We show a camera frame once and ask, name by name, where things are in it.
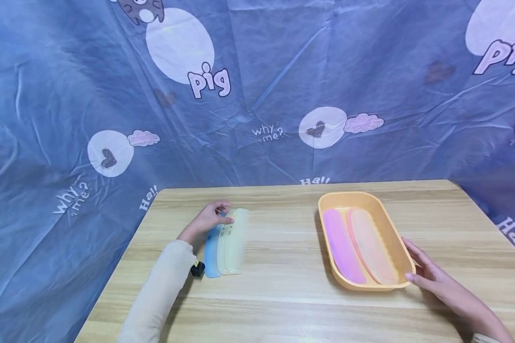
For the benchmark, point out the person's right hand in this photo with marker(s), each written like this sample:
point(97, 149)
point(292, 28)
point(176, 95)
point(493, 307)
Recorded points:
point(440, 281)

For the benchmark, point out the person's left hand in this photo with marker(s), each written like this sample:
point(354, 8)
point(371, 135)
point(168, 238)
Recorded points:
point(204, 223)

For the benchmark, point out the person's right thumb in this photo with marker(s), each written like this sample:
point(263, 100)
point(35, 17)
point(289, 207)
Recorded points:
point(414, 278)

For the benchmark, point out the person's left fingers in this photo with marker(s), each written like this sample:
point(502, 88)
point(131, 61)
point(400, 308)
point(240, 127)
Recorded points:
point(222, 206)

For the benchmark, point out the person's right fingers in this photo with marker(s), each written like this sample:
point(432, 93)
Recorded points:
point(414, 252)

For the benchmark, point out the person's left thumb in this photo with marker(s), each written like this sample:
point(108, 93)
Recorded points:
point(225, 220)

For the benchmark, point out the orange plastic tray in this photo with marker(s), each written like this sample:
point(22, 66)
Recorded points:
point(397, 259)

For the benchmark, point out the person's right forearm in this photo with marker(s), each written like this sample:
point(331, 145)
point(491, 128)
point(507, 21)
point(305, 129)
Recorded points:
point(487, 321)

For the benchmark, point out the person's left forearm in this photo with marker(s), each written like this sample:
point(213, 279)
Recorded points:
point(156, 293)

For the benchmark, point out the pale green plastic comb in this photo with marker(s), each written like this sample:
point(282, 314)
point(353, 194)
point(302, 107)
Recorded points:
point(238, 240)

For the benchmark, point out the blue plastic comb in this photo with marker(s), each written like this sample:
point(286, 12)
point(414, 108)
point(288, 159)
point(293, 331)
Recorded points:
point(212, 255)

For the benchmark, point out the pink plastic comb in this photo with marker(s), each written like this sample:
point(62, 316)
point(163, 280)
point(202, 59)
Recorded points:
point(371, 247)

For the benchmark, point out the black wrist band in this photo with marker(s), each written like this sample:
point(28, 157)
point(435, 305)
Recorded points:
point(197, 269)

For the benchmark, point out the purple plastic comb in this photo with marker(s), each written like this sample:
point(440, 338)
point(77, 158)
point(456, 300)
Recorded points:
point(343, 247)

